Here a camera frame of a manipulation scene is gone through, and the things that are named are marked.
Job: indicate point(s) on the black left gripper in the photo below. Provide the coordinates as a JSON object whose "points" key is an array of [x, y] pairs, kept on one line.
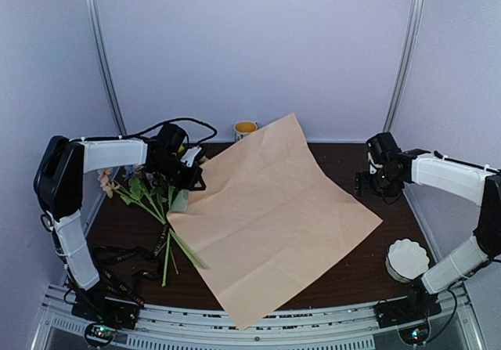
{"points": [[190, 183]]}

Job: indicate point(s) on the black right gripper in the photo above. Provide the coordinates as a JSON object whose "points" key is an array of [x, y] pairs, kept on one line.
{"points": [[362, 186]]}

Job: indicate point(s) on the yellow fake flower stem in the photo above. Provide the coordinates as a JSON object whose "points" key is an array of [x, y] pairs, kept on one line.
{"points": [[171, 195]]}

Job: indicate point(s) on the peach wrapping paper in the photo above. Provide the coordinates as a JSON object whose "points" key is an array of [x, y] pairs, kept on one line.
{"points": [[270, 222]]}

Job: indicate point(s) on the pink fake flower stem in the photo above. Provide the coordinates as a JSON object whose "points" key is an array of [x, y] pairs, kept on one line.
{"points": [[110, 187]]}

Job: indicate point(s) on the green wrapping paper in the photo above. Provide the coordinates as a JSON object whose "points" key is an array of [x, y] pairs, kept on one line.
{"points": [[179, 201]]}

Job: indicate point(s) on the blue fake flower stem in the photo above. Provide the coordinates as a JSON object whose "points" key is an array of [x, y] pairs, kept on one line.
{"points": [[146, 190]]}

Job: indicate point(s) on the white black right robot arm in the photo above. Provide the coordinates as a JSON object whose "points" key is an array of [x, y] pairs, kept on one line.
{"points": [[457, 202]]}

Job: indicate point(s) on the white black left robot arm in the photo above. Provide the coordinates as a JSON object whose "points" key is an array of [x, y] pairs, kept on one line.
{"points": [[59, 181]]}

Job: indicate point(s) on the patterned cup yellow inside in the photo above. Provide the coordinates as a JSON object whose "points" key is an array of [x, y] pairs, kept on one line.
{"points": [[244, 128]]}

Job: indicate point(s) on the white scalloped bowl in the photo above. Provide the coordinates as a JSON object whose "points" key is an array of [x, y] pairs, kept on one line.
{"points": [[406, 260]]}

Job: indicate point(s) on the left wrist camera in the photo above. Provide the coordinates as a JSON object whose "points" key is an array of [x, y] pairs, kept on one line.
{"points": [[193, 156]]}

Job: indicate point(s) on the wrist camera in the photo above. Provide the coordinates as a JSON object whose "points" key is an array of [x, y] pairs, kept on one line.
{"points": [[193, 156], [381, 146]]}

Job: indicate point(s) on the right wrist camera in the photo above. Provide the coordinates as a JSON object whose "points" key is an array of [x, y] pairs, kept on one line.
{"points": [[381, 146]]}

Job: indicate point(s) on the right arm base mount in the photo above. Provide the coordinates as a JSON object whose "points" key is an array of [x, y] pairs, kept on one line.
{"points": [[411, 315]]}

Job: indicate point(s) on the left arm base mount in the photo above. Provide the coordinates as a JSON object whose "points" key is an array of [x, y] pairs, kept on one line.
{"points": [[105, 317]]}

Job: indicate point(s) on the left aluminium frame post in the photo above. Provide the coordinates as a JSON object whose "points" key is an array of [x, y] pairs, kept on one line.
{"points": [[104, 66]]}

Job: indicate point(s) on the aluminium frame post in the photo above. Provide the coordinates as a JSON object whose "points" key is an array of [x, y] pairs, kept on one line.
{"points": [[412, 31], [104, 66]]}

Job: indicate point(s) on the right aluminium frame post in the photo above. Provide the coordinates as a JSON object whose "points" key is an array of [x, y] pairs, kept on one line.
{"points": [[412, 31]]}

